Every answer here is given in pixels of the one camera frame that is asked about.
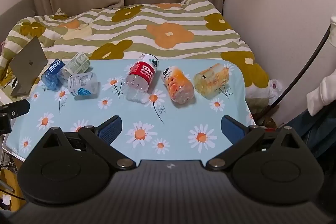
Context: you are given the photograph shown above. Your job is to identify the clear green label plastic cup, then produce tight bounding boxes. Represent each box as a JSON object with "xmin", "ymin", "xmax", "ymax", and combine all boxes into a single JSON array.
[{"xmin": 58, "ymin": 52, "xmax": 90, "ymax": 83}]

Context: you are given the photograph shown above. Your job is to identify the yellow floral cloth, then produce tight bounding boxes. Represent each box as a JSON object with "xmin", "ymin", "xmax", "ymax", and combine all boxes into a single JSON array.
[{"xmin": 0, "ymin": 168, "xmax": 27, "ymax": 211}]

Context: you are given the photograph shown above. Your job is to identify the striped floral blanket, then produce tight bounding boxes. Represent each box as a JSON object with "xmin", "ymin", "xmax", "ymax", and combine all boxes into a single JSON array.
[{"xmin": 0, "ymin": 0, "xmax": 269, "ymax": 109}]

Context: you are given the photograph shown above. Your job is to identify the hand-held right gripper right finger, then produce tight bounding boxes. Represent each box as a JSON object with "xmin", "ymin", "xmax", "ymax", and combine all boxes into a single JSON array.
[{"xmin": 206, "ymin": 115, "xmax": 313, "ymax": 171}]

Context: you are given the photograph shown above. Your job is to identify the blue label plastic cup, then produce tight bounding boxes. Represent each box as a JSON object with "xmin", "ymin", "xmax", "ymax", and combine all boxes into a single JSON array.
[{"xmin": 41, "ymin": 59, "xmax": 66, "ymax": 90}]

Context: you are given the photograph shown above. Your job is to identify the orange label plastic cup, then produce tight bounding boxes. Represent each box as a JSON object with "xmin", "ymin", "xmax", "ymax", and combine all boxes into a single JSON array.
[{"xmin": 161, "ymin": 66, "xmax": 195, "ymax": 104}]

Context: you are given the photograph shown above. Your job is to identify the grey laptop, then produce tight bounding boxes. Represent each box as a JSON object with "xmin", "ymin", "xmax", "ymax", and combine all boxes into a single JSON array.
[{"xmin": 10, "ymin": 35, "xmax": 48, "ymax": 97}]

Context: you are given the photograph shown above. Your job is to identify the blue jeans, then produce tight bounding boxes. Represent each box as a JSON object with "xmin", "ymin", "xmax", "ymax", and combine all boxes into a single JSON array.
[{"xmin": 286, "ymin": 109, "xmax": 336, "ymax": 161}]

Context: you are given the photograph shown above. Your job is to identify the white garment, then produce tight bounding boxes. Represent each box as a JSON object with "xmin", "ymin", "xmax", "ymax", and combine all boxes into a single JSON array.
[{"xmin": 307, "ymin": 14, "xmax": 336, "ymax": 117}]

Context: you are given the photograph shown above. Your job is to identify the red label plastic cup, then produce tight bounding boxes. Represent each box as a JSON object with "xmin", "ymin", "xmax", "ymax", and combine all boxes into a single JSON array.
[{"xmin": 125, "ymin": 53, "xmax": 159, "ymax": 103}]

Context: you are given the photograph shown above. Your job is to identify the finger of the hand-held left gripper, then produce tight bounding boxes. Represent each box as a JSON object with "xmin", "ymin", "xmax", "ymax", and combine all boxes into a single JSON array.
[{"xmin": 0, "ymin": 99, "xmax": 30, "ymax": 135}]

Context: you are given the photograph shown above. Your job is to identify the light blue daisy tablecloth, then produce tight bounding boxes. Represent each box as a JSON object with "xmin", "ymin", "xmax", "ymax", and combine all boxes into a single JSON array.
[{"xmin": 5, "ymin": 57, "xmax": 256, "ymax": 164}]

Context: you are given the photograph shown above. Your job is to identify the black cable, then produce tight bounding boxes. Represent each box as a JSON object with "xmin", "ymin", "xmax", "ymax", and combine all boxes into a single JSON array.
[{"xmin": 268, "ymin": 25, "xmax": 331, "ymax": 109}]

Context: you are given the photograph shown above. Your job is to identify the yellow label plastic cup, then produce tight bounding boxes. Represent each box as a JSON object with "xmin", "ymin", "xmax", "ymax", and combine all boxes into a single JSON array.
[{"xmin": 193, "ymin": 63, "xmax": 229, "ymax": 98}]

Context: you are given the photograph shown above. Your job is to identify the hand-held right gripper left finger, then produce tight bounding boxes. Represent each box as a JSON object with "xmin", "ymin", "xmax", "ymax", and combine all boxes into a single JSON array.
[{"xmin": 29, "ymin": 115, "xmax": 137, "ymax": 171}]

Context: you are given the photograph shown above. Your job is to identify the white label plastic cup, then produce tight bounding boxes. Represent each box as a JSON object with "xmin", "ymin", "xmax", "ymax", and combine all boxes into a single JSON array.
[{"xmin": 68, "ymin": 72, "xmax": 99, "ymax": 97}]

